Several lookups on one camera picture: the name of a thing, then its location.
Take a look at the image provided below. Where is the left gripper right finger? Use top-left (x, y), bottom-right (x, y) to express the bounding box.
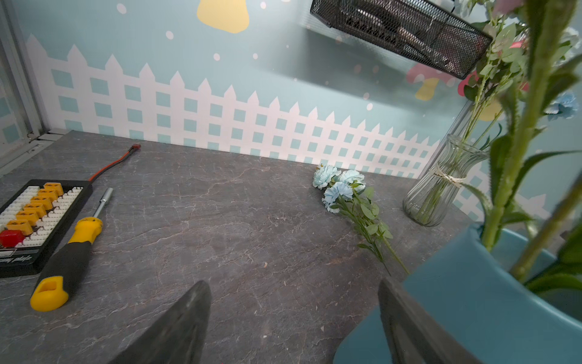
top-left (378, 278), bottom-right (480, 363)

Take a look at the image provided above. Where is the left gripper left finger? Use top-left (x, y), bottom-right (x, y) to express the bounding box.
top-left (111, 281), bottom-right (212, 363)

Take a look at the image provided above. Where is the teal ceramic vase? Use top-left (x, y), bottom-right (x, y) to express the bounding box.
top-left (333, 227), bottom-right (581, 363)

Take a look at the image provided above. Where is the light blue rose stem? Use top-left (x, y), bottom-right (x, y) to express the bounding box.
top-left (312, 164), bottom-right (409, 273)

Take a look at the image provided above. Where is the clear glass vase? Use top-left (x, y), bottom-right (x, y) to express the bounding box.
top-left (403, 134), bottom-right (487, 227)

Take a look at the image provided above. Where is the yellow black screwdriver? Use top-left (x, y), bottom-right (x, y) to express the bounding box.
top-left (30, 188), bottom-right (114, 312)

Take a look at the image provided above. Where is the pink carnation stem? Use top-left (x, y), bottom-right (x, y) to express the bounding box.
top-left (510, 176), bottom-right (581, 294)

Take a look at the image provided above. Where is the light blue rose bouquet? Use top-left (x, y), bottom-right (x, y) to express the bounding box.
top-left (456, 0), bottom-right (582, 147)

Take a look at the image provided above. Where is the red black cable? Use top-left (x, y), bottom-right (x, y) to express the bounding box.
top-left (88, 143), bottom-right (142, 183)

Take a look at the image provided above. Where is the black wire mesh basket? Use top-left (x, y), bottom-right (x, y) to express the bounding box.
top-left (310, 0), bottom-right (493, 79)

